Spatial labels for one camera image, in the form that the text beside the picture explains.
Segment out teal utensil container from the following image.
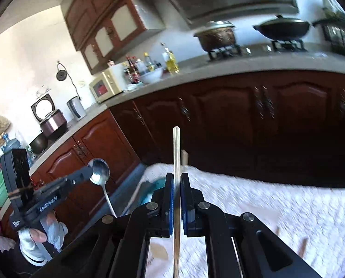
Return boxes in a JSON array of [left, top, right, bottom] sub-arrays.
[[139, 178, 168, 206]]

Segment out black round wall hanging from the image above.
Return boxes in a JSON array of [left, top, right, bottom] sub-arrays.
[[56, 60, 68, 82]]

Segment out black wok with lid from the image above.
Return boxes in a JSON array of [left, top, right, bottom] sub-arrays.
[[253, 14, 316, 41]]

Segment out grey kitchen countertop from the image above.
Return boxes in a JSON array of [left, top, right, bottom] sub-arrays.
[[28, 42, 345, 177]]

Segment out white bowl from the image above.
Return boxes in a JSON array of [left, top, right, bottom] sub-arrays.
[[139, 68, 164, 84]]

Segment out blue water jug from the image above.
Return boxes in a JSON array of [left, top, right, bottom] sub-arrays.
[[1, 133, 32, 166]]

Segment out gas stove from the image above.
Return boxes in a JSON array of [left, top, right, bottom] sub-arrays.
[[204, 38, 309, 62]]

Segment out brown cooking pot with lid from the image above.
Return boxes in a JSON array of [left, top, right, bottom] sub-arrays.
[[193, 20, 237, 53]]

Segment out white lace tablecloth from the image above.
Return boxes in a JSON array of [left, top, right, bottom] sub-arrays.
[[117, 162, 345, 278]]

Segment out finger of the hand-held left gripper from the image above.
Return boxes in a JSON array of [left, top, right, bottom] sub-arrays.
[[64, 166, 93, 187]]

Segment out yellow oil bottle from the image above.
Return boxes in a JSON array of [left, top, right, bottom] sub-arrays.
[[162, 47, 180, 75]]

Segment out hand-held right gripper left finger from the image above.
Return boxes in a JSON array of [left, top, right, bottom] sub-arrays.
[[31, 173, 175, 278]]

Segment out person's left hand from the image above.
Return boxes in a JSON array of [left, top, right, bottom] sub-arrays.
[[19, 212, 69, 267]]

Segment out silver electric kettle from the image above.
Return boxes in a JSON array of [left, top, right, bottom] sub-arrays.
[[66, 96, 87, 121]]

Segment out black inner pot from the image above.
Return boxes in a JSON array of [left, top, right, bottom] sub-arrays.
[[29, 131, 49, 155]]

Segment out wooden wall cabinets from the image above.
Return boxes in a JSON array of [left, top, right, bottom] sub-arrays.
[[61, 0, 165, 75]]

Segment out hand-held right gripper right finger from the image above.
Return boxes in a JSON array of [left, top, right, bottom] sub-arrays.
[[180, 173, 322, 278]]

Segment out black dish rack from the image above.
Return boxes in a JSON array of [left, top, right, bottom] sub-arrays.
[[319, 0, 345, 59]]

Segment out wooden chopstick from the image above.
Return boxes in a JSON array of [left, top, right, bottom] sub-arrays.
[[298, 237, 308, 259], [173, 126, 181, 278]]

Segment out open rice cooker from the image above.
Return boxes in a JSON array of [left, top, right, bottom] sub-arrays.
[[31, 94, 69, 141]]

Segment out metal spoon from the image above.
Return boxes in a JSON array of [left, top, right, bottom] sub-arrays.
[[87, 158, 117, 218]]

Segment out dark sauce bottles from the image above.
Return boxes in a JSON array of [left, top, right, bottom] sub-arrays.
[[125, 56, 140, 83]]

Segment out wooden base cabinets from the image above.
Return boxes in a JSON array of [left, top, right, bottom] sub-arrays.
[[0, 69, 345, 232]]

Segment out cream microwave oven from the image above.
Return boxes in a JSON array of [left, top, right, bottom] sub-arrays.
[[89, 64, 127, 103]]

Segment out clear bottle yellow cap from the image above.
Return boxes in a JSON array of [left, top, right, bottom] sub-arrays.
[[143, 52, 156, 72]]

